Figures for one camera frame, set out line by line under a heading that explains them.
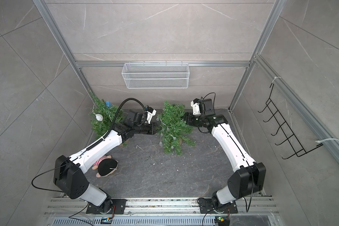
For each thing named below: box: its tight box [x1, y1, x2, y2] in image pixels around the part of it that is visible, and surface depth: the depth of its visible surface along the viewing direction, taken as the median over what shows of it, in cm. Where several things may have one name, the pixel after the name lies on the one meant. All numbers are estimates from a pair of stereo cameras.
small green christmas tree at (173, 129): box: [156, 100, 197, 156], surface depth 76 cm
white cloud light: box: [95, 113, 104, 122], surface depth 75 cm
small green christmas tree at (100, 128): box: [88, 89, 125, 140], surface depth 78 cm
